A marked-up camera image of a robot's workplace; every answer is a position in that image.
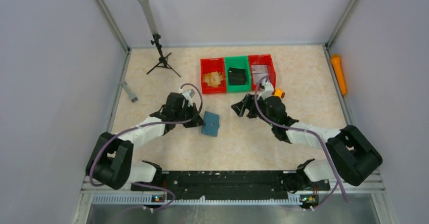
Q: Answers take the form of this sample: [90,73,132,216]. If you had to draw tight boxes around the blue card holder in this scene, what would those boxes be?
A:
[201,111,220,137]

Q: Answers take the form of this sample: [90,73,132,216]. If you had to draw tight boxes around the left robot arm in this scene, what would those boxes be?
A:
[85,89,204,190]

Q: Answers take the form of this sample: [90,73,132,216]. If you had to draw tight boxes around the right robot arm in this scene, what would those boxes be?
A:
[231,94,383,186]

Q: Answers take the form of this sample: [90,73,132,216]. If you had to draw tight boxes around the black cards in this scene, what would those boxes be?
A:
[228,67,247,85]

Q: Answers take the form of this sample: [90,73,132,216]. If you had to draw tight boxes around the silver cards in bin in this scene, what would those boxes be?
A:
[251,65,269,84]

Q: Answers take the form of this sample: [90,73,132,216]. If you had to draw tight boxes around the yellow toy block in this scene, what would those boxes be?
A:
[272,88,285,99]

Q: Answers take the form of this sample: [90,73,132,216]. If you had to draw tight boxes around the green bin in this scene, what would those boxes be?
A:
[224,56,251,93]

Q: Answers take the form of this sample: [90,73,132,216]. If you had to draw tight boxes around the right red bin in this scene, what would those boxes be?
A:
[247,54,276,91]

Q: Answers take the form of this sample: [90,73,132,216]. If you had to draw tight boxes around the red bin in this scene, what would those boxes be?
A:
[247,54,276,91]
[200,58,227,94]

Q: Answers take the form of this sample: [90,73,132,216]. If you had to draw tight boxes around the grey small tool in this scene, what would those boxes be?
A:
[120,81,138,103]

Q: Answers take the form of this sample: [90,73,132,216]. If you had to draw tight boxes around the left red bin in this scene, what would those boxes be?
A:
[200,58,227,94]

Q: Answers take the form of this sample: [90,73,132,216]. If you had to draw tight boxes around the orange flashlight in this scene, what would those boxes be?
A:
[330,54,348,96]

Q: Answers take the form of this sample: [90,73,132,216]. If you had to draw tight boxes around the black tripod with grey tube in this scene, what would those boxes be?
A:
[137,0,181,77]

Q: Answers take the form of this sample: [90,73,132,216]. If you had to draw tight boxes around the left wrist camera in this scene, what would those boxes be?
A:
[179,88,195,101]

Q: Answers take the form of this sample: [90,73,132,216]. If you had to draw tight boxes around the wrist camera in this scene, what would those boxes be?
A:
[259,81,275,99]
[179,88,195,101]

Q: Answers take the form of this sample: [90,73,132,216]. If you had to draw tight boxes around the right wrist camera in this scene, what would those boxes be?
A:
[259,81,275,99]

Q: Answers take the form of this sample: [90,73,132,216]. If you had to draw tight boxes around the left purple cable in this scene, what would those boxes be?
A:
[89,83,204,213]

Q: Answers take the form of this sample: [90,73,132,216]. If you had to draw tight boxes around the purple cable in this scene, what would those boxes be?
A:
[254,76,349,211]
[89,83,204,213]

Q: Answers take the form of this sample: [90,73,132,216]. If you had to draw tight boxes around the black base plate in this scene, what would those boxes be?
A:
[128,170,330,201]

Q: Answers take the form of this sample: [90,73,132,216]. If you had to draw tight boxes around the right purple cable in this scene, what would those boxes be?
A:
[254,76,349,211]

